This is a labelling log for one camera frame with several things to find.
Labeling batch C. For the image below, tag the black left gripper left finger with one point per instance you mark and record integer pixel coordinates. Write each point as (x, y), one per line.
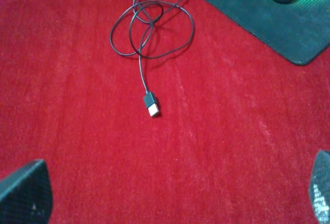
(26, 194)

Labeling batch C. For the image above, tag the red table cloth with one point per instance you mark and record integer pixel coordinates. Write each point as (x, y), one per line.
(234, 143)

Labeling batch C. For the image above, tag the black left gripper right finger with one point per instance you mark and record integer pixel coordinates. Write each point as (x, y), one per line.
(319, 187)

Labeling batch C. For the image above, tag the black green Razer mouse pad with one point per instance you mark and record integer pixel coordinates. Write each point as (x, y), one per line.
(299, 31)

